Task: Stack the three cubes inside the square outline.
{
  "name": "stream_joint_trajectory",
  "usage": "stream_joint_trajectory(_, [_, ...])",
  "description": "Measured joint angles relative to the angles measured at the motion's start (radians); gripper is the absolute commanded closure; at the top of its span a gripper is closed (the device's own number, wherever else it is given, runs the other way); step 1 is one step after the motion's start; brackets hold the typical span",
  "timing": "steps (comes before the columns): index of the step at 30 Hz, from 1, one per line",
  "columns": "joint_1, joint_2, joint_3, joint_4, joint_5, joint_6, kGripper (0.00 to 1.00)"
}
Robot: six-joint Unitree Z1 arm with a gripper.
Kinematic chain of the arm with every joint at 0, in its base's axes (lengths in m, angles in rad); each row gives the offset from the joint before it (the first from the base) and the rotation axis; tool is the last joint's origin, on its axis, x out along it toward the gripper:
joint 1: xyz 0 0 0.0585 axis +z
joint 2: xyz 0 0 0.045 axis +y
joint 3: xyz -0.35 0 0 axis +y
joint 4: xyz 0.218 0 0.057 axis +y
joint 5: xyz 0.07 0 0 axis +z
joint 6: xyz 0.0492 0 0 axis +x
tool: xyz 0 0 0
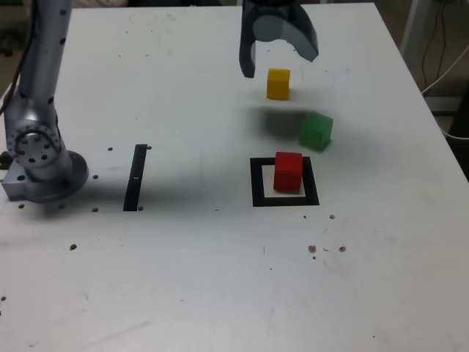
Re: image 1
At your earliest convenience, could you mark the black tape strip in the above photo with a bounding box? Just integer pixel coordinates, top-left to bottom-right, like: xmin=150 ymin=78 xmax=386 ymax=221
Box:
xmin=122 ymin=144 xmax=148 ymax=213

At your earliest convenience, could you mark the green cube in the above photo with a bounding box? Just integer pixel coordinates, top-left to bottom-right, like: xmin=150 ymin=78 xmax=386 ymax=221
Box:
xmin=297 ymin=112 xmax=335 ymax=152

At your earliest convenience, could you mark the white metal frame leg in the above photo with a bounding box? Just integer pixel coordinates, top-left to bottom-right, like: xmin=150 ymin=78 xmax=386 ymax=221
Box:
xmin=399 ymin=0 xmax=422 ymax=56

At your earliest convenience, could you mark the yellow cube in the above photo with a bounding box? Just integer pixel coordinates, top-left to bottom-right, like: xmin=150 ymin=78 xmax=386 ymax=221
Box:
xmin=266 ymin=67 xmax=292 ymax=100

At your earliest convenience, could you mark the white cable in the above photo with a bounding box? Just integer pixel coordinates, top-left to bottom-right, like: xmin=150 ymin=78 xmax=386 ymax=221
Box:
xmin=420 ymin=45 xmax=469 ymax=140

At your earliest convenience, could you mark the thin black cable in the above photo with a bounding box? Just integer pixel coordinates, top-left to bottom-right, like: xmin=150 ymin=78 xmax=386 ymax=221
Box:
xmin=421 ymin=0 xmax=443 ymax=89

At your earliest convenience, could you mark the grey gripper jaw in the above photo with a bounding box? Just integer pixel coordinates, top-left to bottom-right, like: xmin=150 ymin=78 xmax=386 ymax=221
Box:
xmin=239 ymin=0 xmax=265 ymax=78
xmin=254 ymin=0 xmax=320 ymax=64

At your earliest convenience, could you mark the black tape square outline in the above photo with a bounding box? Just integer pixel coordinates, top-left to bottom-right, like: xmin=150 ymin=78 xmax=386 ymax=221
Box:
xmin=249 ymin=156 xmax=320 ymax=208

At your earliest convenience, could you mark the red cube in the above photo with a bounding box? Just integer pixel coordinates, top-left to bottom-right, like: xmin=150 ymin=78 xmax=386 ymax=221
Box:
xmin=273 ymin=151 xmax=304 ymax=194

